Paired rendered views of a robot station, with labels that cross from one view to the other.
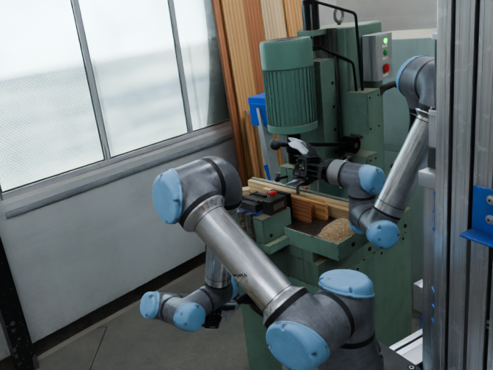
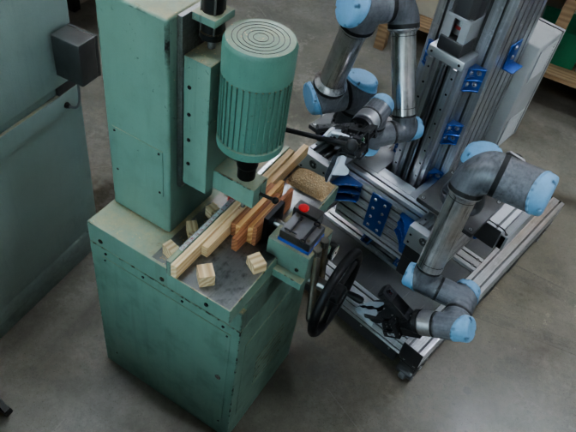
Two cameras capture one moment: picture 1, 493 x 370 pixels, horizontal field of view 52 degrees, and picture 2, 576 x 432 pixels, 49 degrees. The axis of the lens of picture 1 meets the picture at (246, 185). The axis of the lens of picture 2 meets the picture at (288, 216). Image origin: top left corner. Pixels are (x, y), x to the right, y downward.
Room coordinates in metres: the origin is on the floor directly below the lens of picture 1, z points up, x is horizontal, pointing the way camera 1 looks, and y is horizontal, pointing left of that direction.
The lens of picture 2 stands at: (2.19, 1.02, 2.28)
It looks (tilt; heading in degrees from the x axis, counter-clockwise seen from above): 46 degrees down; 244
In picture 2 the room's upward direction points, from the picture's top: 11 degrees clockwise
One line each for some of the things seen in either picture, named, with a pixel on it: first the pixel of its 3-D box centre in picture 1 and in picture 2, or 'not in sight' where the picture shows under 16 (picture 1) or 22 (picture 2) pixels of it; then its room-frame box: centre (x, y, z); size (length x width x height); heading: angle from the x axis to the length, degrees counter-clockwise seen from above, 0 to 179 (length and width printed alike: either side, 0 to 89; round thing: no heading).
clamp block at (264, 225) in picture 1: (263, 221); (298, 243); (1.63, -0.04, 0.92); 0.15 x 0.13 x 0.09; 40
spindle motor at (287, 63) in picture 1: (289, 85); (255, 93); (1.76, -0.19, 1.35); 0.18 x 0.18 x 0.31
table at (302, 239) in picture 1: (281, 224); (272, 240); (1.68, -0.11, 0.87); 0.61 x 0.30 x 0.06; 40
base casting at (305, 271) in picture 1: (322, 230); (206, 231); (1.84, -0.28, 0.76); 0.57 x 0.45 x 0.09; 130
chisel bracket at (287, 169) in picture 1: (300, 172); (239, 183); (1.77, -0.20, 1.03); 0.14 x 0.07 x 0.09; 130
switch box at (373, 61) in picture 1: (377, 56); not in sight; (1.86, -0.52, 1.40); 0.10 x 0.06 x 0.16; 130
